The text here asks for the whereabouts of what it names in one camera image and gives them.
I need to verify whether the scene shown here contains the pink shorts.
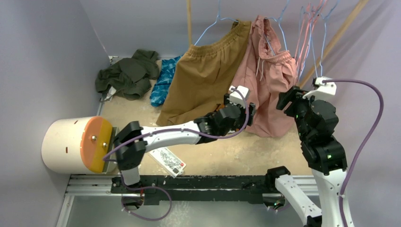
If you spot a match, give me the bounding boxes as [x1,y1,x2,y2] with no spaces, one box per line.
[232,16,298,137]

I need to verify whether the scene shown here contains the light blue wire hanger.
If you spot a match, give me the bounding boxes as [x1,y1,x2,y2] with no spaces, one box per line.
[265,0,290,51]

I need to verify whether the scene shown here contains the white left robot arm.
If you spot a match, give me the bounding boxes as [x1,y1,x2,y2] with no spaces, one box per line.
[111,91,256,193]

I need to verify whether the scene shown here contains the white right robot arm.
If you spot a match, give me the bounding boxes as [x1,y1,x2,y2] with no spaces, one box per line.
[265,86,354,227]

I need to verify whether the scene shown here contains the tan khaki shorts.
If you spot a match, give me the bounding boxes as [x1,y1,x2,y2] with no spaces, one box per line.
[156,20,252,126]

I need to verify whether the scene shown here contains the blue patterned shorts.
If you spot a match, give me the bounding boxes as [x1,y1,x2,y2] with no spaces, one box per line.
[149,55,182,107]

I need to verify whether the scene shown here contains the light blue hanger middle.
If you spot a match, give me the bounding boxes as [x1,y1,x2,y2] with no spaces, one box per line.
[294,0,320,82]

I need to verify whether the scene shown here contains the light blue hanger holding shorts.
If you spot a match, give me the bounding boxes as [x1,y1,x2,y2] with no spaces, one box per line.
[194,0,239,46]

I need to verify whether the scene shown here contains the dark green shorts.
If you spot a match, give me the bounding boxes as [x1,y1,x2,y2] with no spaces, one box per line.
[95,49,160,100]

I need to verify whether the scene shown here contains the wooden clothes rack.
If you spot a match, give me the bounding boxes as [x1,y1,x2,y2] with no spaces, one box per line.
[186,0,370,88]

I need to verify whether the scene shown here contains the clear plastic packet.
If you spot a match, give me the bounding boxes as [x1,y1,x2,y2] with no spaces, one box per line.
[149,147,186,178]

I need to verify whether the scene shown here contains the white cylindrical bin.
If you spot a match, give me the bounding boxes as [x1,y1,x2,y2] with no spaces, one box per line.
[41,117,92,174]

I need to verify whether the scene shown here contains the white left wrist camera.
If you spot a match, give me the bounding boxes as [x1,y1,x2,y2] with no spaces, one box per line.
[228,86,249,108]

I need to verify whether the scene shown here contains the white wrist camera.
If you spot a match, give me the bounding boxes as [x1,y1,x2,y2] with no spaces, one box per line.
[302,77,337,101]
[228,86,249,108]

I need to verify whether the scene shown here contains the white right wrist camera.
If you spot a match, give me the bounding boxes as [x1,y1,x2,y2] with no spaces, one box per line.
[302,77,337,101]

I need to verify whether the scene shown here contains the white pink shorts drawstring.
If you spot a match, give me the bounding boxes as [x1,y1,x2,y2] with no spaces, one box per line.
[256,57,265,81]

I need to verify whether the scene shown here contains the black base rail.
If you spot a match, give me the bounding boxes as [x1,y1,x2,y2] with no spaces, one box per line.
[111,175,284,206]

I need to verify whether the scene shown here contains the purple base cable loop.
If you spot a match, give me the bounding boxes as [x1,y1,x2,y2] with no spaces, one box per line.
[121,183,174,221]

